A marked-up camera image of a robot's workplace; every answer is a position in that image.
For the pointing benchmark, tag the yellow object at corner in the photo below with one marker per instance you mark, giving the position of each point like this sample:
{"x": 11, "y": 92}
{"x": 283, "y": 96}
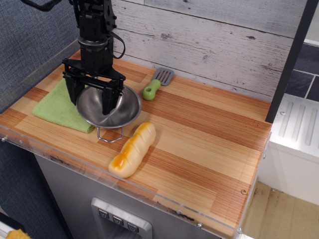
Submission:
{"x": 17, "y": 234}

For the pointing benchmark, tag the clear acrylic table guard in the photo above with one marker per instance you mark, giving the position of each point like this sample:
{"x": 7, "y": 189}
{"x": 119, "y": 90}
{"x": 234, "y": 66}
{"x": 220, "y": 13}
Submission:
{"x": 74, "y": 183}

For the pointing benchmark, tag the steel two-handled frying pan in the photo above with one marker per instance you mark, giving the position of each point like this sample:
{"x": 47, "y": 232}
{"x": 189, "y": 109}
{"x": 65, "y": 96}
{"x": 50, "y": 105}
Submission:
{"x": 127, "y": 109}

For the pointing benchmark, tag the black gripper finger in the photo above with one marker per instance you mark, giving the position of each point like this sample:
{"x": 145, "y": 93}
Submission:
{"x": 110, "y": 98}
{"x": 74, "y": 87}

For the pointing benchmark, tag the white grooved side unit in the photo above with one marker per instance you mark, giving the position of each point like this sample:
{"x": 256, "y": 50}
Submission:
{"x": 291, "y": 158}

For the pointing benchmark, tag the right dark vertical post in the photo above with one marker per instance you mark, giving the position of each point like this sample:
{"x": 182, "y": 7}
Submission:
{"x": 297, "y": 44}

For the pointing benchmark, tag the green folded cloth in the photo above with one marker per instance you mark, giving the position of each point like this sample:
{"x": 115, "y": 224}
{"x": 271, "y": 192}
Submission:
{"x": 57, "y": 108}

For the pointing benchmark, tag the toy bread loaf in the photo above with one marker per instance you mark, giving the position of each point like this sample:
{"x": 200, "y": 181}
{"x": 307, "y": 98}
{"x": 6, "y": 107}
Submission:
{"x": 134, "y": 150}

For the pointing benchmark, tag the grey cabinet button panel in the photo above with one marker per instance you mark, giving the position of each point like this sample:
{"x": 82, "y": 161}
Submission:
{"x": 115, "y": 223}

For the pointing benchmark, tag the green-handled grey toy spatula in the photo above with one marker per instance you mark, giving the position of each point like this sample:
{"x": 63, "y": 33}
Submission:
{"x": 161, "y": 77}

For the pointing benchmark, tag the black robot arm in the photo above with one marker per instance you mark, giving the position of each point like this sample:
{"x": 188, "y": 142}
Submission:
{"x": 96, "y": 21}

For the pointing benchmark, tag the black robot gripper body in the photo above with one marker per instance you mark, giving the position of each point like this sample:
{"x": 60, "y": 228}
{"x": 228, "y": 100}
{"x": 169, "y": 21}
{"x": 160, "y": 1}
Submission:
{"x": 95, "y": 66}

